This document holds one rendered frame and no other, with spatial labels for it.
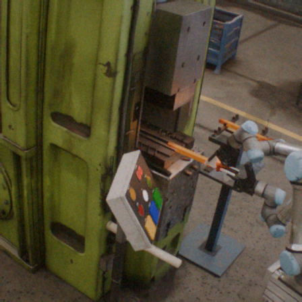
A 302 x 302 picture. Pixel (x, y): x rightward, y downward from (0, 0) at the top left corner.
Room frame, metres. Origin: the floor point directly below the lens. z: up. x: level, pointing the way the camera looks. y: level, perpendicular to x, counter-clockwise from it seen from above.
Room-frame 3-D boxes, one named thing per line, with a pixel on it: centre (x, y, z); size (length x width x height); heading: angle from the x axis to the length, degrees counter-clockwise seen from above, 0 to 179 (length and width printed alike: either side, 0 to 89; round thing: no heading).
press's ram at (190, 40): (2.26, 0.03, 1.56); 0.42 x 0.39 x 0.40; 60
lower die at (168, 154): (2.22, 0.06, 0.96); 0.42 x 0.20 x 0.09; 60
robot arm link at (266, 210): (1.84, -0.64, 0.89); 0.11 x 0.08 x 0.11; 10
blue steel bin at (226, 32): (6.33, -0.34, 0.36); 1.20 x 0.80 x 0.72; 67
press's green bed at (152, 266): (2.27, 0.04, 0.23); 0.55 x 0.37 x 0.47; 60
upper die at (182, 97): (2.22, 0.06, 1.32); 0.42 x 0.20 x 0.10; 60
